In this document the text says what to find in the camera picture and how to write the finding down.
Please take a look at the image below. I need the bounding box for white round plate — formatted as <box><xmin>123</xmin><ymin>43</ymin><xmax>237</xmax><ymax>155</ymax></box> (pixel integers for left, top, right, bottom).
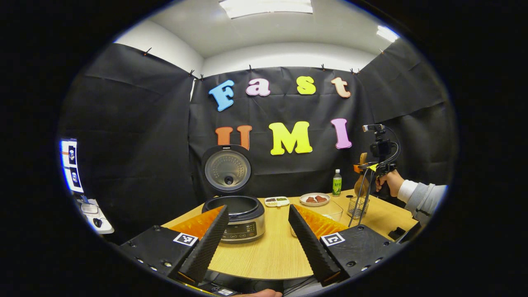
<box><xmin>299</xmin><ymin>193</ymin><xmax>331</xmax><ymax>207</ymax></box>

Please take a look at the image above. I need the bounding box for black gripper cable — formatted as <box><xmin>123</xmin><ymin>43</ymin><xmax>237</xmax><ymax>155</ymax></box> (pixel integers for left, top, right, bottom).
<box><xmin>349</xmin><ymin>169</ymin><xmax>377</xmax><ymax>228</ymax></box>

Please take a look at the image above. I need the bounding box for black backdrop cloth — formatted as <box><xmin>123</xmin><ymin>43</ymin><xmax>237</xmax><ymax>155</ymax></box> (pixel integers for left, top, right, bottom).
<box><xmin>58</xmin><ymin>39</ymin><xmax>458</xmax><ymax>244</ymax></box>

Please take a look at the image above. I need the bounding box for large ceiling light panel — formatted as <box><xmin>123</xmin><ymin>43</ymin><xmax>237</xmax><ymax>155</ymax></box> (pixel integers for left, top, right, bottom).
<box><xmin>219</xmin><ymin>0</ymin><xmax>314</xmax><ymax>19</ymax></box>

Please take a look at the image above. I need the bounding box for small ceiling light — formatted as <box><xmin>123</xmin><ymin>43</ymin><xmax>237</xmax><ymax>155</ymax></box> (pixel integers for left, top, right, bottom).
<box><xmin>376</xmin><ymin>26</ymin><xmax>400</xmax><ymax>43</ymax></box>

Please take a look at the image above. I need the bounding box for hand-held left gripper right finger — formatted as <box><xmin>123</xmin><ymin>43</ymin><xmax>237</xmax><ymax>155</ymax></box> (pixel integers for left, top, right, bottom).
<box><xmin>288</xmin><ymin>203</ymin><xmax>403</xmax><ymax>288</ymax></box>

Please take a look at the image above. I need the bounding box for white side desk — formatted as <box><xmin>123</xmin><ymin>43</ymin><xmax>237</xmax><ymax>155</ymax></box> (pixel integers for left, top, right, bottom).
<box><xmin>76</xmin><ymin>196</ymin><xmax>115</xmax><ymax>235</ymax></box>

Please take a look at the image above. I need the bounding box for dark grey rice cooker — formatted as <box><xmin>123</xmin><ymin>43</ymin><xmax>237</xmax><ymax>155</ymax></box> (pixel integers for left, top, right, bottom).
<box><xmin>201</xmin><ymin>144</ymin><xmax>266</xmax><ymax>244</ymax></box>

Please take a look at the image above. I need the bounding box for clear glass bowl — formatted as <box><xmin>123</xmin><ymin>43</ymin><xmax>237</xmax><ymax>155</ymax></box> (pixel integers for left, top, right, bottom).
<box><xmin>291</xmin><ymin>200</ymin><xmax>344</xmax><ymax>238</ymax></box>

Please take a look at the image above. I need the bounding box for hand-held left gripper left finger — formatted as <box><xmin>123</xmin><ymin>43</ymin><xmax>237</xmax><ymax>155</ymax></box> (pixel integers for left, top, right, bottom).
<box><xmin>118</xmin><ymin>205</ymin><xmax>230</xmax><ymax>287</ymax></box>

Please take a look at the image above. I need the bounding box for computer monitor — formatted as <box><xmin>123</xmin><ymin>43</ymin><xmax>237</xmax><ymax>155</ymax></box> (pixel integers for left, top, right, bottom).
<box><xmin>60</xmin><ymin>138</ymin><xmax>85</xmax><ymax>194</ymax></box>

